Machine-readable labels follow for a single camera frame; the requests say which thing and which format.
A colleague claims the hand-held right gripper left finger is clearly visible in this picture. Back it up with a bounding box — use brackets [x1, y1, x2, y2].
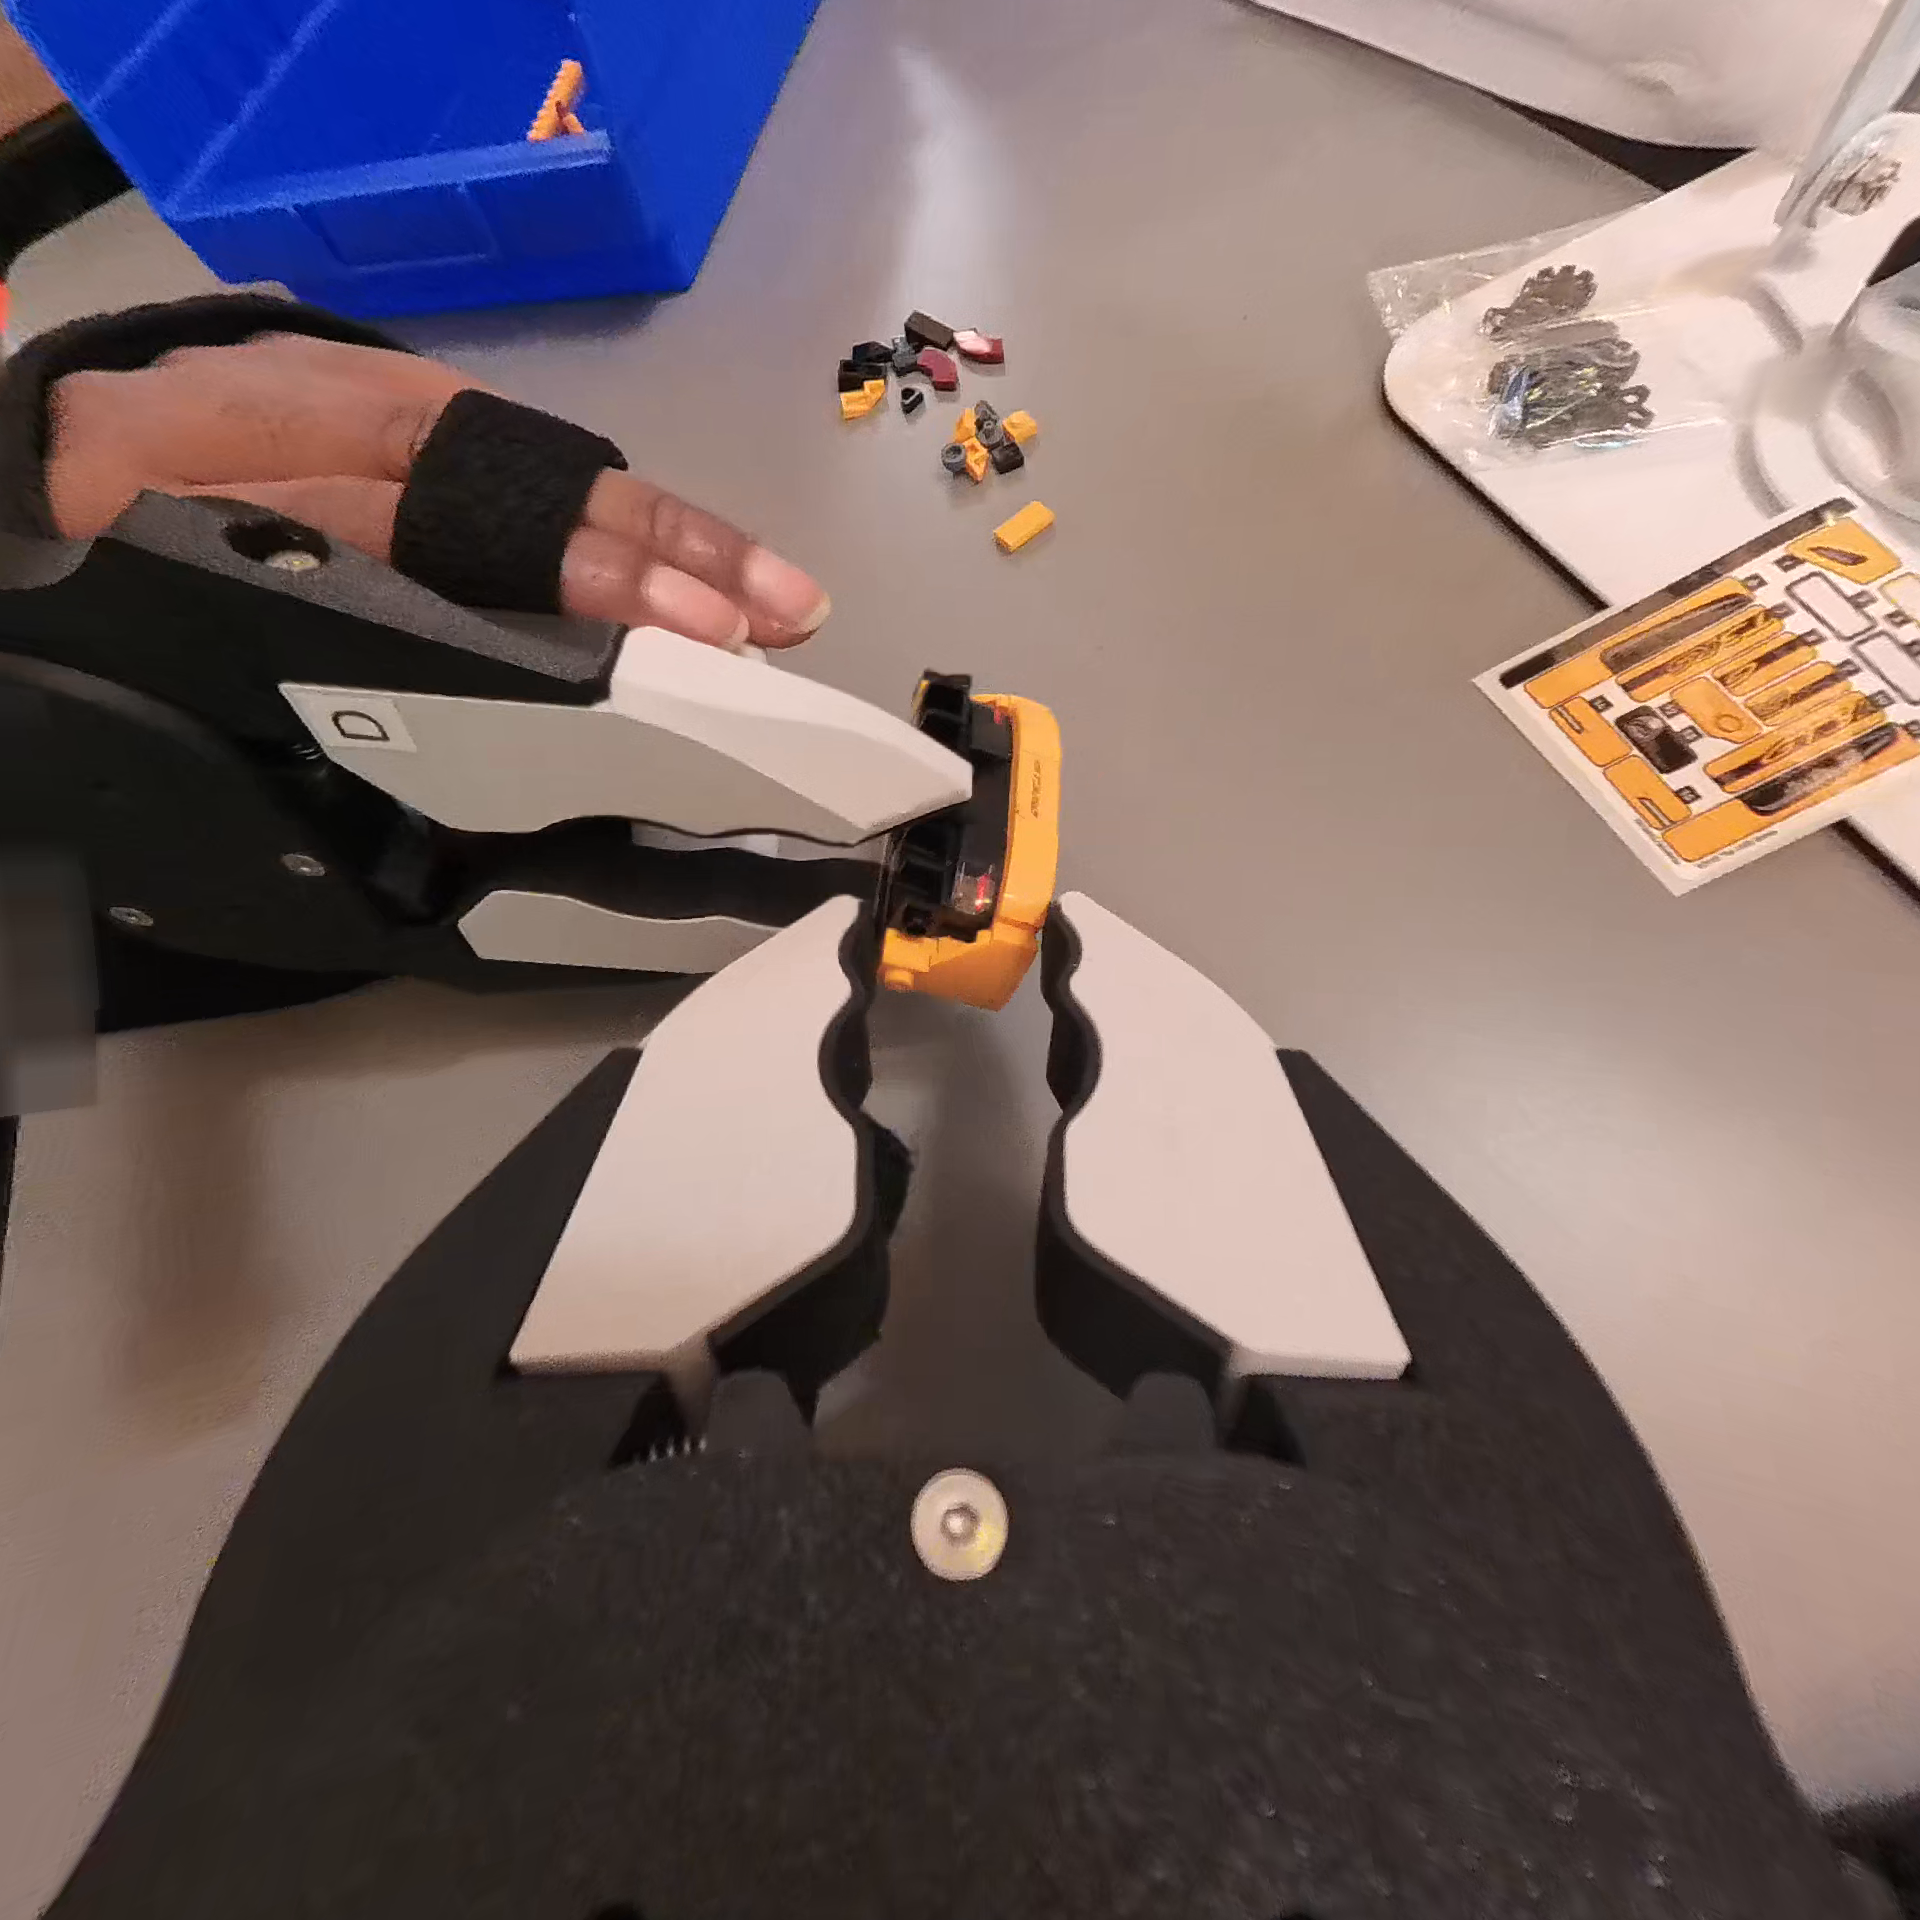
[509, 895, 913, 1383]

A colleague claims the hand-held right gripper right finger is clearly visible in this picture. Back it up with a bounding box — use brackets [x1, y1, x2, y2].
[1035, 892, 1416, 1383]

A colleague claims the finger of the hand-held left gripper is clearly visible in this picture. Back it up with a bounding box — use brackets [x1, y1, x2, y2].
[457, 837, 889, 977]
[281, 626, 977, 846]

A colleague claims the yellow black lego car section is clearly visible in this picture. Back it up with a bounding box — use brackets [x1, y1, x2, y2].
[873, 670, 1067, 1011]

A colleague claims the pile of small lego pieces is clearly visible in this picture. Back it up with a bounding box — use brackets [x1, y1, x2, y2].
[833, 306, 1045, 485]

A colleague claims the person's left hand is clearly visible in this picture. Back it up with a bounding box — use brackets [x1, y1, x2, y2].
[45, 333, 835, 654]

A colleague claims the blue plastic bin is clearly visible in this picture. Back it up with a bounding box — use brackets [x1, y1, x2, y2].
[0, 0, 827, 319]

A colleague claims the yellow black sticker sheet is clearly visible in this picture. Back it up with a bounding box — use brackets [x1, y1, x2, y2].
[1474, 502, 1920, 899]

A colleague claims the white book stand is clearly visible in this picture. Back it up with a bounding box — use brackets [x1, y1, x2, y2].
[1381, 0, 1920, 887]

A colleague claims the plastic bag of black parts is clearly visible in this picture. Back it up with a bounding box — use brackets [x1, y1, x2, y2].
[1366, 258, 1666, 453]

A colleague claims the white paper bag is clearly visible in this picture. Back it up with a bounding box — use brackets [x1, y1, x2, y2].
[1245, 0, 1920, 153]

